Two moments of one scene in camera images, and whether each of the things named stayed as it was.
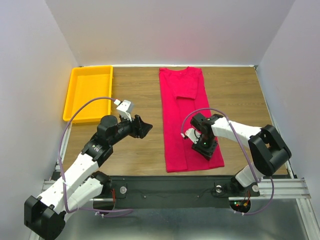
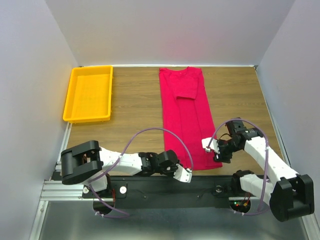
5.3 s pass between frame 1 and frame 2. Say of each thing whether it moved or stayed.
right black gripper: moved
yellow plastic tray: stayed
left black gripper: moved
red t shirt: stayed
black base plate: stayed
